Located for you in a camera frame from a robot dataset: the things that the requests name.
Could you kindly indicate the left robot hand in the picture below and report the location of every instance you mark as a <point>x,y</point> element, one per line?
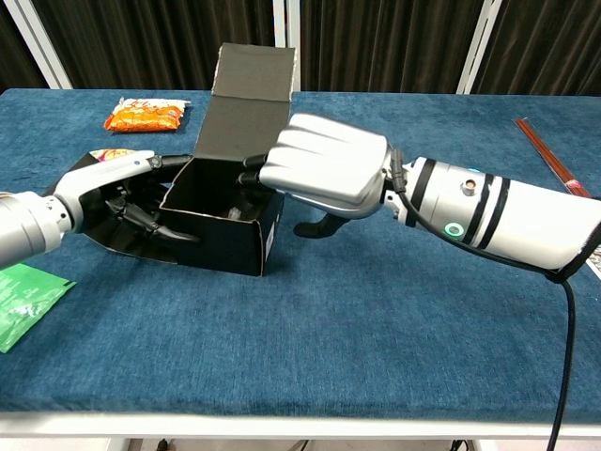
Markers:
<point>103,174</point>

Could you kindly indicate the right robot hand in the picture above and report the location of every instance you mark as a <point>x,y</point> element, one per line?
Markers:
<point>328,164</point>

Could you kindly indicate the black paper box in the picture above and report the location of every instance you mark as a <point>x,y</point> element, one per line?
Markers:
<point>244,127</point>

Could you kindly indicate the yellow-green snack packet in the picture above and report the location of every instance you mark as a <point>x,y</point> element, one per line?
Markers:
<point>112,154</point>

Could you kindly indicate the orange snack packet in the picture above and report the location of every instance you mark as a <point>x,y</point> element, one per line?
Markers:
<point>145,117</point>

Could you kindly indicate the black pleated curtain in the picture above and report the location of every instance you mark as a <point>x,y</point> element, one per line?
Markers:
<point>14,61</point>
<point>375,47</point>
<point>540,47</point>
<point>141,47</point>

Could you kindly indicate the green sachet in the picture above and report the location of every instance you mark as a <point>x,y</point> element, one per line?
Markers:
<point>23,305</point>

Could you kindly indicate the blue table mat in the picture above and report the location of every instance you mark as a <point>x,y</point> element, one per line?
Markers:
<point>328,329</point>

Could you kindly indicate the red-brown chopsticks in wrapper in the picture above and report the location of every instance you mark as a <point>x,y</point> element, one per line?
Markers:
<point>544,150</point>

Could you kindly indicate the white frame post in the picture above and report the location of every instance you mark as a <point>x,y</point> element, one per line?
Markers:
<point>40,47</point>
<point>479,47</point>
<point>286,23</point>

